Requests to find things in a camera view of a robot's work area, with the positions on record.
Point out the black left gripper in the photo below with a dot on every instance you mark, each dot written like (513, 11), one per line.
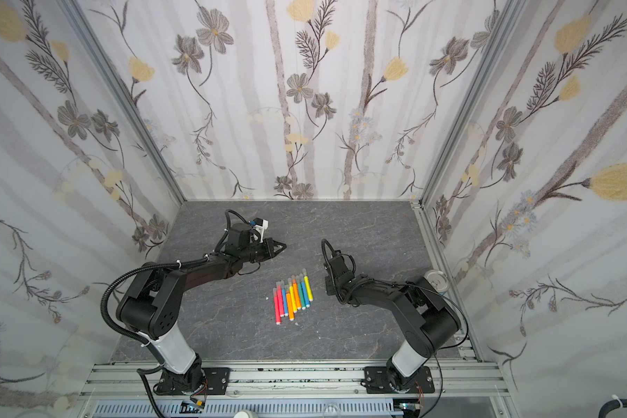
(268, 246)

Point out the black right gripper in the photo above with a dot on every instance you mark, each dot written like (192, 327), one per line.
(335, 268)

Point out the yellow marker pen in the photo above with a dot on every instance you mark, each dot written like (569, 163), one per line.
(307, 286)

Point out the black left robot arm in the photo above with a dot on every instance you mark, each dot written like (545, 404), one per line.
(144, 304)

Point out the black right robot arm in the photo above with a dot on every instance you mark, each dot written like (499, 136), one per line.
(426, 319)

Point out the teal marker pen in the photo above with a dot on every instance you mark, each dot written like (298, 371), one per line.
(299, 298)

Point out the small blue marker pen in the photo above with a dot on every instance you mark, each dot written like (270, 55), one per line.
(284, 301)

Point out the red marker pen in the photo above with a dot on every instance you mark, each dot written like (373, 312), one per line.
(280, 302)

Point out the light orange marker pen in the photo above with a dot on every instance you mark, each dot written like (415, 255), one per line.
(290, 306)

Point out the pink marker pen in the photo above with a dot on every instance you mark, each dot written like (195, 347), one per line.
(277, 306)

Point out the blue soup can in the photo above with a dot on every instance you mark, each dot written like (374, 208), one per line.
(438, 280)

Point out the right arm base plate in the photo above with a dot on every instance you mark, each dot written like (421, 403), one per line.
(382, 380)

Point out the white vented cable duct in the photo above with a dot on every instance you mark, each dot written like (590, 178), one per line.
(261, 408)

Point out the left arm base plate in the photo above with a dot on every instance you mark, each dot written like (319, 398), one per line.
(210, 381)

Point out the aluminium frame rail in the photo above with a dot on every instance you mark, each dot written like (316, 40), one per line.
(300, 379)

